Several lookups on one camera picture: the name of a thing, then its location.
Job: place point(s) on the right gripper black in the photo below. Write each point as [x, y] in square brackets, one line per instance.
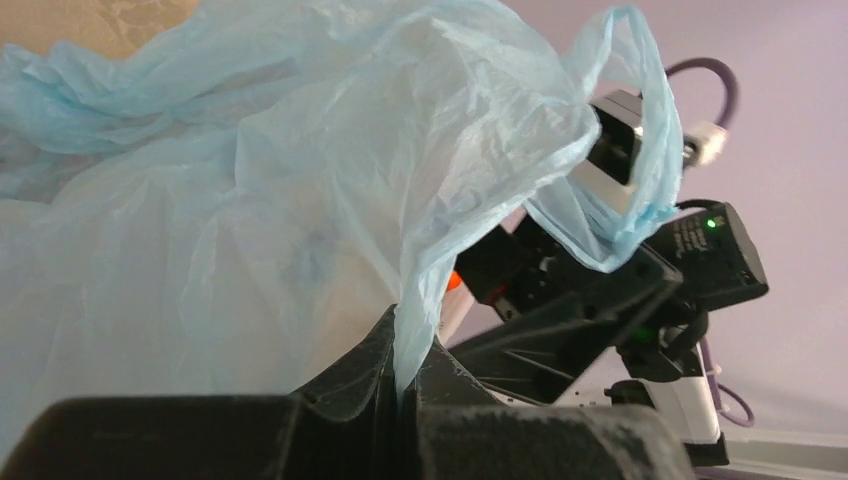
[558, 316]

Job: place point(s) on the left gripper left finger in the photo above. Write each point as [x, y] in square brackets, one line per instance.
[336, 426]

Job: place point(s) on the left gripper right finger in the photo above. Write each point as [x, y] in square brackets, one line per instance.
[453, 428]

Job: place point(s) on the orange fake fruit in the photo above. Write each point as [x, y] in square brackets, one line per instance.
[454, 281]

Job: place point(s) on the light blue printed plastic bag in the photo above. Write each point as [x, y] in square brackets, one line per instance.
[233, 207]

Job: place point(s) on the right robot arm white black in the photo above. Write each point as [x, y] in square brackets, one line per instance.
[634, 336]

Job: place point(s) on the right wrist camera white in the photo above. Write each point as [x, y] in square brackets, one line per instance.
[607, 172]

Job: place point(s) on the aluminium frame rail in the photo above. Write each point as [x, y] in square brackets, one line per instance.
[764, 454]

